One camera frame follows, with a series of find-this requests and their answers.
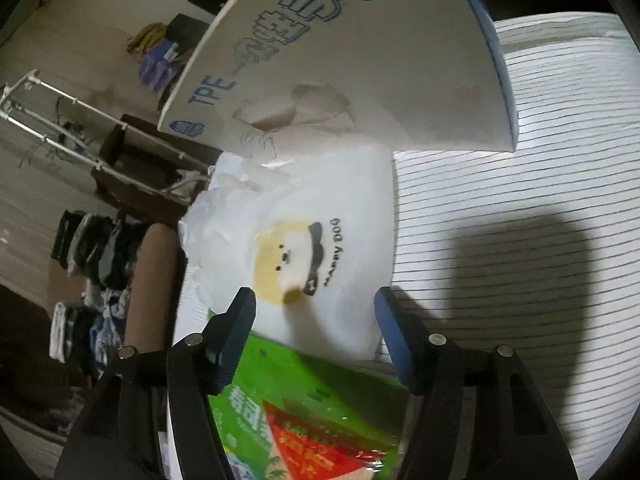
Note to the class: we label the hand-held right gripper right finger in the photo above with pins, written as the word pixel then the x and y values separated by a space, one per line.
pixel 395 330

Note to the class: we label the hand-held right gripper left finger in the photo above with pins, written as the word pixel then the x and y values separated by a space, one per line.
pixel 235 332

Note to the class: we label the green snack packet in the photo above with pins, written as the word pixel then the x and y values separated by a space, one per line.
pixel 310 385

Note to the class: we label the red triangular packet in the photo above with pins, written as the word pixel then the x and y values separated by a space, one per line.
pixel 310 450

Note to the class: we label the white bag with dog print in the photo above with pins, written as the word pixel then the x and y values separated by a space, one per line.
pixel 340 200

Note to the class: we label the white metal rack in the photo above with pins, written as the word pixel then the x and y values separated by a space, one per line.
pixel 98 163

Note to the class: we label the white box with blue print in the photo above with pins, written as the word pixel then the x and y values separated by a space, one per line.
pixel 375 60

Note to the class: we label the blue purple bag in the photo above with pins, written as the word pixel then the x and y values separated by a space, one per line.
pixel 155 67

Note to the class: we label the yellow cloth bundle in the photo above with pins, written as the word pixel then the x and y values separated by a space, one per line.
pixel 145 37

